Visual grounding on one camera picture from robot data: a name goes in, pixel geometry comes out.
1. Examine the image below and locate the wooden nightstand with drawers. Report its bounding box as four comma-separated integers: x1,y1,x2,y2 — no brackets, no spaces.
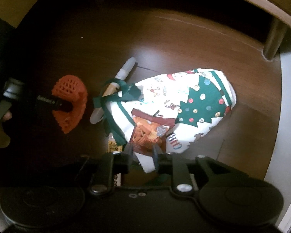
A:
0,0,291,61

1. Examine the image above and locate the orange mesh net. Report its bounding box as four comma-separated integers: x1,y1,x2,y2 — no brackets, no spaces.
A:
52,75,88,134

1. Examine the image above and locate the white door frame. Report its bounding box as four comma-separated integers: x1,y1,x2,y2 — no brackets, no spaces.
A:
265,48,291,232

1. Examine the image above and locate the small yellow label packet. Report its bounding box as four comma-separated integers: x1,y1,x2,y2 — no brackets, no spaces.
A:
107,133,123,153

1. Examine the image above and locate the white marker pen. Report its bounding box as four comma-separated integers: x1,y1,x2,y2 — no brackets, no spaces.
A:
90,57,136,124

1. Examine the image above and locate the Christmas tree print sock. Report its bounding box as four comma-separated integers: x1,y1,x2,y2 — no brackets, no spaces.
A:
92,68,237,174

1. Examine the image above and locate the orange snack wrapper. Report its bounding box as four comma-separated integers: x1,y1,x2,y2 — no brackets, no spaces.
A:
130,108,175,157

